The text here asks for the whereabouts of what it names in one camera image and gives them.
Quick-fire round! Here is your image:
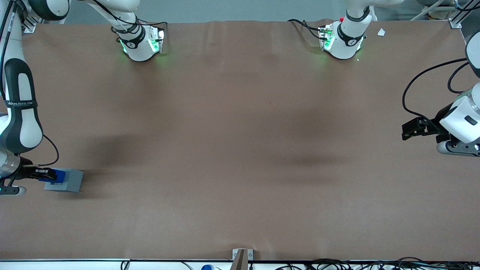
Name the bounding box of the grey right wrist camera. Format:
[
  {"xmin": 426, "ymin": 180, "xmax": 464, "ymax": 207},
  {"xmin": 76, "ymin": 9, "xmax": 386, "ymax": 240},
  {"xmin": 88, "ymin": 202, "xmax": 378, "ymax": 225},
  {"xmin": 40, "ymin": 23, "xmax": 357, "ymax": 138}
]
[{"xmin": 0, "ymin": 185, "xmax": 27, "ymax": 196}]

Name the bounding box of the short black left gripper cable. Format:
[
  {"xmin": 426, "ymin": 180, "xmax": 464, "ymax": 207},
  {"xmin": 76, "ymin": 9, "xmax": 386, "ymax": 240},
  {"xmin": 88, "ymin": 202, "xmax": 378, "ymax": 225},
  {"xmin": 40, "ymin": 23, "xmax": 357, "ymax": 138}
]
[{"xmin": 448, "ymin": 62, "xmax": 469, "ymax": 94}]

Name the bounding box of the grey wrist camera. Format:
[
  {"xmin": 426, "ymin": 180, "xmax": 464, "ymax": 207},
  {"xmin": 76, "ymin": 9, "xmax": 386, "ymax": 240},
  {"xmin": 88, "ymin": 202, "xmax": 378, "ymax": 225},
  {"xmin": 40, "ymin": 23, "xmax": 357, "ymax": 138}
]
[
  {"xmin": 0, "ymin": 185, "xmax": 27, "ymax": 196},
  {"xmin": 436, "ymin": 139, "xmax": 480, "ymax": 156}
]

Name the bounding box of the metal bracket with brown post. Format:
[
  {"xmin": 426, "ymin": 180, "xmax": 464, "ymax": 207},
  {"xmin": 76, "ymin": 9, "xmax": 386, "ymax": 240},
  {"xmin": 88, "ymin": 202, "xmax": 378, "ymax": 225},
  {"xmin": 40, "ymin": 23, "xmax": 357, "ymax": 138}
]
[{"xmin": 230, "ymin": 249, "xmax": 254, "ymax": 270}]

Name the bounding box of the white table edge rail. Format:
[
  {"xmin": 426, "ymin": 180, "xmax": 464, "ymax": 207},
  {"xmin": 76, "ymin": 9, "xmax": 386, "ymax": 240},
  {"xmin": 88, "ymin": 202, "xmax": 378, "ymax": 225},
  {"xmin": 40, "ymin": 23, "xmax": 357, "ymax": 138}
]
[{"xmin": 0, "ymin": 259, "xmax": 480, "ymax": 270}]

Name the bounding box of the black left arm base cable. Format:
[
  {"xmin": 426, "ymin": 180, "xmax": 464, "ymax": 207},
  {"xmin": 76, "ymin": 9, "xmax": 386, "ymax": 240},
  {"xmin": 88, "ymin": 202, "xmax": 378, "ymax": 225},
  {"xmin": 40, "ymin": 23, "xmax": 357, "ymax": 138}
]
[{"xmin": 288, "ymin": 19, "xmax": 324, "ymax": 40}]

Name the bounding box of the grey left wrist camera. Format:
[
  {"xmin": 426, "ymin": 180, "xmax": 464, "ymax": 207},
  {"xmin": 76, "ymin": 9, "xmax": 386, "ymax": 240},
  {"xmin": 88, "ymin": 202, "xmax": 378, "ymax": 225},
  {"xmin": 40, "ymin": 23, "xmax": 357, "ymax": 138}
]
[{"xmin": 436, "ymin": 139, "xmax": 480, "ymax": 156}]

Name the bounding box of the black right arm base cable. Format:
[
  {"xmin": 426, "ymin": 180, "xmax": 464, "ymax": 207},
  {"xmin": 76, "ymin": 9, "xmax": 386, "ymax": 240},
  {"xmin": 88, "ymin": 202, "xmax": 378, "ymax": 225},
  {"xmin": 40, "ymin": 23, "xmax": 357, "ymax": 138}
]
[{"xmin": 111, "ymin": 0, "xmax": 168, "ymax": 38}]

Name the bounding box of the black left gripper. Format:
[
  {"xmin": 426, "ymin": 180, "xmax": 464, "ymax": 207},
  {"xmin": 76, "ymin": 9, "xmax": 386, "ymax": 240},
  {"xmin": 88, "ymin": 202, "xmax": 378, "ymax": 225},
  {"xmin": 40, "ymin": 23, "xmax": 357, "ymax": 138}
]
[{"xmin": 402, "ymin": 102, "xmax": 457, "ymax": 141}]

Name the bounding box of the aluminium frame post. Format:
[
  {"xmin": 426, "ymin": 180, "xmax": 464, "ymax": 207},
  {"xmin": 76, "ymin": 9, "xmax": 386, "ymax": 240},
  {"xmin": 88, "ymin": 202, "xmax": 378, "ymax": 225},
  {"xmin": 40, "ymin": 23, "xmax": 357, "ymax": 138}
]
[
  {"xmin": 449, "ymin": 0, "xmax": 480, "ymax": 29},
  {"xmin": 22, "ymin": 15, "xmax": 37, "ymax": 33}
]

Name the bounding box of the black cable tangle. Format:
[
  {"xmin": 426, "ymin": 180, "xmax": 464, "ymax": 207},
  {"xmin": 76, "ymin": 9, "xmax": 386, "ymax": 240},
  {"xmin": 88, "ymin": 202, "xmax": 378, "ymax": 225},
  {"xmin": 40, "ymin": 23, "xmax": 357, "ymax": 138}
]
[{"xmin": 274, "ymin": 257, "xmax": 480, "ymax": 270}]

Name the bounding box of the blue plastic part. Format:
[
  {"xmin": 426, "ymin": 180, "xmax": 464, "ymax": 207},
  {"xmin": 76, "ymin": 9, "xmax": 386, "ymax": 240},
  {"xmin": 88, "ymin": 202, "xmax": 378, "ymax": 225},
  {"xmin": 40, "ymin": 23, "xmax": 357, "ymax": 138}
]
[{"xmin": 39, "ymin": 169, "xmax": 66, "ymax": 185}]

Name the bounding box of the black arm base cable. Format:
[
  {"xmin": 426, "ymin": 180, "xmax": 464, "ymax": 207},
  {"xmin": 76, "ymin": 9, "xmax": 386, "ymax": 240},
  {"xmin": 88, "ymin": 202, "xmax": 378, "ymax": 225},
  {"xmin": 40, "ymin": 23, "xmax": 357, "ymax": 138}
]
[
  {"xmin": 111, "ymin": 0, "xmax": 168, "ymax": 38},
  {"xmin": 288, "ymin": 19, "xmax": 324, "ymax": 40}
]

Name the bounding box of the beige hose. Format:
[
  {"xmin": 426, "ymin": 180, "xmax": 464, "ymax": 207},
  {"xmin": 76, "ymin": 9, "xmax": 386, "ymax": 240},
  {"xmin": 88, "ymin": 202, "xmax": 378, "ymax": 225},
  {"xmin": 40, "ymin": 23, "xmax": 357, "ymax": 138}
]
[{"xmin": 411, "ymin": 0, "xmax": 445, "ymax": 21}]

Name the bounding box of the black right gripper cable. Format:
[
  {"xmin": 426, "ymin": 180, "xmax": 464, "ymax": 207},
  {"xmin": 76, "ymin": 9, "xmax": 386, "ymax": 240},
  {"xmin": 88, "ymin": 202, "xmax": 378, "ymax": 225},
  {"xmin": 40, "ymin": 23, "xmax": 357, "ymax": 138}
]
[{"xmin": 26, "ymin": 134, "xmax": 60, "ymax": 167}]

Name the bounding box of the long black left gripper cable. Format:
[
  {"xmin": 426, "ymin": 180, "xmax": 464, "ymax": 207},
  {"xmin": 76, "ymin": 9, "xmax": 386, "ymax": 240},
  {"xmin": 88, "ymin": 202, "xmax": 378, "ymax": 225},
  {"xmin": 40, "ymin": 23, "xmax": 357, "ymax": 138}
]
[{"xmin": 402, "ymin": 58, "xmax": 467, "ymax": 124}]

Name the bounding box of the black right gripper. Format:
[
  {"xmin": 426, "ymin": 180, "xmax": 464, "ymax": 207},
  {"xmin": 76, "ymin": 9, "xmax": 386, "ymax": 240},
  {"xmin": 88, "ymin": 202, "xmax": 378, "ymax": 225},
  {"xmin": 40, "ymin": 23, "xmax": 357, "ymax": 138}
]
[{"xmin": 15, "ymin": 157, "xmax": 57, "ymax": 181}]

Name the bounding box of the brown table cover sheet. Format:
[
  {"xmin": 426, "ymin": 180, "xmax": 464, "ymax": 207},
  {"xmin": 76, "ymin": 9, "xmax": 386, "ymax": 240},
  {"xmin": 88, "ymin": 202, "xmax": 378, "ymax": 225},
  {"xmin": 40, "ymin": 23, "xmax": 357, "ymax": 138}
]
[{"xmin": 0, "ymin": 19, "xmax": 480, "ymax": 261}]

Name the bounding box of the gray square base block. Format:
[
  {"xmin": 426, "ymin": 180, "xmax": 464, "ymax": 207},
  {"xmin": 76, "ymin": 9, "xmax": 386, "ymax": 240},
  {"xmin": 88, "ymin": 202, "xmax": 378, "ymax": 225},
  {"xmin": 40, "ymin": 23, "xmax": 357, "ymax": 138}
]
[{"xmin": 44, "ymin": 168, "xmax": 84, "ymax": 192}]

